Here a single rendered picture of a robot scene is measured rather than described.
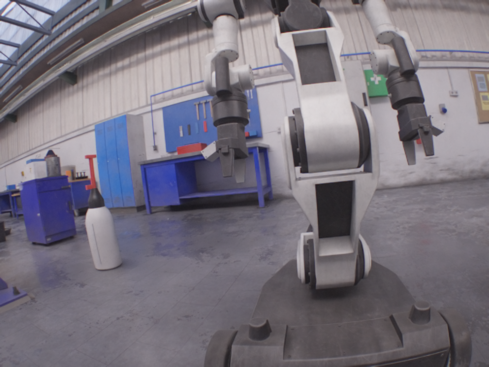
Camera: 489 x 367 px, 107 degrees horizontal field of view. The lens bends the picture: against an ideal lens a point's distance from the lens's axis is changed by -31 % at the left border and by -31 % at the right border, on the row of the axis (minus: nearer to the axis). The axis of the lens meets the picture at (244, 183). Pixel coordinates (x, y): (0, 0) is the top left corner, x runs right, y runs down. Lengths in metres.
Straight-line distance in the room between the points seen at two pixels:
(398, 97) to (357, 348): 0.55
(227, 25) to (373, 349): 0.85
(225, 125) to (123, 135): 4.37
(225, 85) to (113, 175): 4.59
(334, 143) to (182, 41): 4.95
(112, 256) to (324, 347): 1.54
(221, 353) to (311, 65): 0.67
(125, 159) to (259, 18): 3.46
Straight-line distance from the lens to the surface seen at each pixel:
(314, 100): 0.53
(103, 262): 1.86
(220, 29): 0.76
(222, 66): 0.64
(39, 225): 3.19
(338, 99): 0.54
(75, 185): 5.83
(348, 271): 0.68
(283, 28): 0.74
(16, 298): 1.69
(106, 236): 1.82
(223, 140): 0.57
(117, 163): 5.00
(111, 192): 5.18
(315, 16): 0.72
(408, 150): 0.70
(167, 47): 5.43
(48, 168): 3.34
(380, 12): 0.79
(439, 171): 4.53
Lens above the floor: 0.57
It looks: 4 degrees down
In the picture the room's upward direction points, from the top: 7 degrees counter-clockwise
